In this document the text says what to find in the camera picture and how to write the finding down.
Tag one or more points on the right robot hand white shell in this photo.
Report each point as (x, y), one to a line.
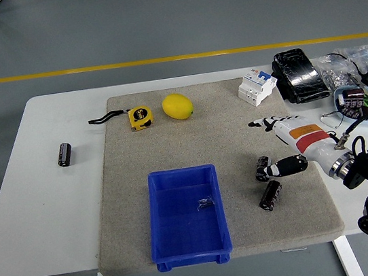
(308, 141)

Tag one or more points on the blue plastic box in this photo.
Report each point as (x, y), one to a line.
(186, 227)

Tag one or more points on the black wrapped case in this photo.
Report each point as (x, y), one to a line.
(300, 77)

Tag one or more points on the clear bag of nuts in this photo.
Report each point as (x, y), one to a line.
(330, 72)

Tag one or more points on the white circuit breaker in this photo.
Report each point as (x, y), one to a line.
(256, 88)

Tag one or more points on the grey-brown mat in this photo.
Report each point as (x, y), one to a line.
(205, 142)

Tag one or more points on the clear bag of screws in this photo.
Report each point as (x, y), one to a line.
(364, 54)

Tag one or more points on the small metal clips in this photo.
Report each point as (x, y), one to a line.
(206, 203)

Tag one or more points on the yellow lemon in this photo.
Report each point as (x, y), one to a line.
(177, 106)

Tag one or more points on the yellow tape measure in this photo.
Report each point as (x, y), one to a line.
(140, 117)

